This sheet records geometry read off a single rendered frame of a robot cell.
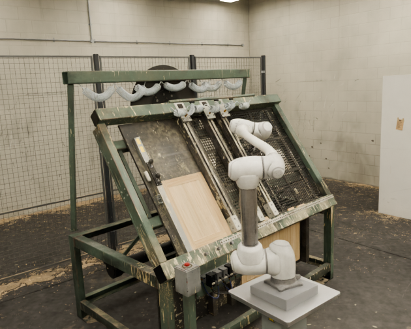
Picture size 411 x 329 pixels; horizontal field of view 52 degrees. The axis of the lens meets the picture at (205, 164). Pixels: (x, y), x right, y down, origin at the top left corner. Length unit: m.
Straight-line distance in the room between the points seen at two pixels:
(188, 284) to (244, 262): 0.38
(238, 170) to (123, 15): 6.39
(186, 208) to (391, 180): 4.19
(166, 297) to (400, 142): 4.59
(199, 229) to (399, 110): 4.15
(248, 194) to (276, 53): 7.49
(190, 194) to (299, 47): 6.51
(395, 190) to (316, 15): 4.04
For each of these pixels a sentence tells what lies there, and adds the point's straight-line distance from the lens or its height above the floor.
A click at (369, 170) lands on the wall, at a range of 8.56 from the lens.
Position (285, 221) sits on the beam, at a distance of 3.75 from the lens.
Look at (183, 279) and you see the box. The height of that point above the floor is 0.87.
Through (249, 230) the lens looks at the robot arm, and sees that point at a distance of 2.53.
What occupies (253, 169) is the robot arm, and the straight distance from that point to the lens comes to 2.36.
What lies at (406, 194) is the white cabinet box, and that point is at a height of 0.36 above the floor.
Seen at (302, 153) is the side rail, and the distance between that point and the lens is 4.44.
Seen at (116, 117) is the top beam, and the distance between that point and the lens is 3.19.
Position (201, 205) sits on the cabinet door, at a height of 1.13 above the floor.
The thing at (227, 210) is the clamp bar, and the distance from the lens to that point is 3.33.
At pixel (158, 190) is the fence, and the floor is 1.31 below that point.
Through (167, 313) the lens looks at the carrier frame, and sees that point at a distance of 2.98.
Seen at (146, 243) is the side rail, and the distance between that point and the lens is 2.92.
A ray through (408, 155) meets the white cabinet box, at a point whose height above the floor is 0.93.
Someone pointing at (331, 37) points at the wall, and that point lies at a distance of 8.89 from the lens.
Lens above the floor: 2.05
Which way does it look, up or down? 11 degrees down
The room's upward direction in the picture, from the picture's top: 3 degrees counter-clockwise
